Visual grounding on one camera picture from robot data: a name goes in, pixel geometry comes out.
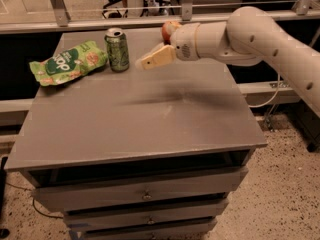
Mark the grey drawer cabinet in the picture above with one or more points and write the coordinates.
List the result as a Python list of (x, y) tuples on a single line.
[(185, 117)]

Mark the top grey drawer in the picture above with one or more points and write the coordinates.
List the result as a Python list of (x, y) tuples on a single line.
[(139, 190)]

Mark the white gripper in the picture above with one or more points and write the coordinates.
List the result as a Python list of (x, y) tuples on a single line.
[(183, 41)]

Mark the bottom grey drawer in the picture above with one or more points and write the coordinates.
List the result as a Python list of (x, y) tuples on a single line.
[(158, 231)]

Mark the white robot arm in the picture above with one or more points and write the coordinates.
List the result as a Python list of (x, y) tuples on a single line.
[(248, 37)]

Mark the green rice chip bag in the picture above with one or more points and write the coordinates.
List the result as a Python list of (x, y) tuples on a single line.
[(69, 65)]

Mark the metal railing frame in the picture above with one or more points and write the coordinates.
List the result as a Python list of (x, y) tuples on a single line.
[(34, 16)]

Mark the middle grey drawer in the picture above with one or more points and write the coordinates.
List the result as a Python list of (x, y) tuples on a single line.
[(147, 215)]

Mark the grey drawer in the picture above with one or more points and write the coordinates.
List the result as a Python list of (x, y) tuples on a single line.
[(139, 190), (147, 215), (158, 231)]

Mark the red apple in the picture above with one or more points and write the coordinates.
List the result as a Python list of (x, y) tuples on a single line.
[(168, 28)]

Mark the green soda can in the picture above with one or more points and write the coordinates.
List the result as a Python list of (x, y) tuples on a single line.
[(117, 49)]

